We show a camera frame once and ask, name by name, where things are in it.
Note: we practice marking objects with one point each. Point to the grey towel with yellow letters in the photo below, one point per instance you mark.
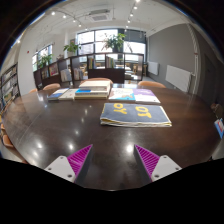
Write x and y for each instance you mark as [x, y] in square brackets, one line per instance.
[133, 116]

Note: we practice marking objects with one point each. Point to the purple and white book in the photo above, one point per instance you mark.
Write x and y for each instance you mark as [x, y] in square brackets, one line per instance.
[145, 96]

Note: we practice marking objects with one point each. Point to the ceiling air conditioner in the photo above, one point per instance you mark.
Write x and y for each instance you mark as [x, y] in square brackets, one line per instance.
[99, 15]

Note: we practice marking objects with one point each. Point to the medium potted plant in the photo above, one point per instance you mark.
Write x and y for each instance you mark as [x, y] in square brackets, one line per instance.
[71, 48]

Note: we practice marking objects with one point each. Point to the small potted plant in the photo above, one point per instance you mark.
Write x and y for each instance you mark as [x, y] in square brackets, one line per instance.
[45, 60]

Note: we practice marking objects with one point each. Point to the group of orange chairs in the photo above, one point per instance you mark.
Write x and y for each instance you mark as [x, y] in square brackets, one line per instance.
[151, 84]

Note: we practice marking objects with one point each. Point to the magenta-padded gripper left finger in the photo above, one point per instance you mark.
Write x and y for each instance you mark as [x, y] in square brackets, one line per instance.
[61, 166]

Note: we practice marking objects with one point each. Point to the flat tan book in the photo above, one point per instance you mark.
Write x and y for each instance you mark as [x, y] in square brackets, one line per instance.
[90, 97]

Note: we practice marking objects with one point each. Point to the large potted plant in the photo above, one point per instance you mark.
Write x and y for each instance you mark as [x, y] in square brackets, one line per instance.
[115, 41]

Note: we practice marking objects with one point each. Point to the blue and white book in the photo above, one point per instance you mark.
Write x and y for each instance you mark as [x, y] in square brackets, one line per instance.
[91, 92]

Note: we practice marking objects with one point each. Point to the dark blue book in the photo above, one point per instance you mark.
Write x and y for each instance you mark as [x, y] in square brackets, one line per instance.
[56, 94]

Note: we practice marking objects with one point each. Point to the small white radiator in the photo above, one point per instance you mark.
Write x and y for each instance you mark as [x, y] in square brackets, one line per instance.
[153, 67]

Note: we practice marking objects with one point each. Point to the wall bookshelf unit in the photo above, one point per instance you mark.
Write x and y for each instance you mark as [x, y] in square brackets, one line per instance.
[9, 86]

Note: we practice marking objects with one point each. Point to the large white radiator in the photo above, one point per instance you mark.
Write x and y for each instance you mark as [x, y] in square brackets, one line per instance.
[178, 77]

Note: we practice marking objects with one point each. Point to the dark open shelf unit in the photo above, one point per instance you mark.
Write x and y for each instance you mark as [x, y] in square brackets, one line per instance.
[106, 75]

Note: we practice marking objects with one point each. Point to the group of ceiling spotlights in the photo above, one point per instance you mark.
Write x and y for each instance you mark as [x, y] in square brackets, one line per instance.
[53, 13]

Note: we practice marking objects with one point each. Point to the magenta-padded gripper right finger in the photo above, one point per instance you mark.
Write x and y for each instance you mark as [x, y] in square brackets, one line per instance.
[163, 166]

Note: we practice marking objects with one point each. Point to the colourful illustrated book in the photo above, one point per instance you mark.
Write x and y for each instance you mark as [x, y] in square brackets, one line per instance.
[121, 94]

